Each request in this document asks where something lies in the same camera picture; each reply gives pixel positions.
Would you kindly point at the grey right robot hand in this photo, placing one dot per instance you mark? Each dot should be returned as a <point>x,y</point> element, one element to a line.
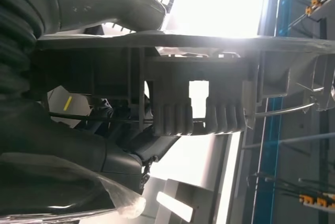
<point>52,146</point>

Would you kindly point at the blue metal column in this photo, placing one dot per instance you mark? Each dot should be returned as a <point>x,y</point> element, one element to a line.
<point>269,167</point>

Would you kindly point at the pipe rack with orange joints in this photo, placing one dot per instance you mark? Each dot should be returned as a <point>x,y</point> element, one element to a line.
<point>317,201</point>

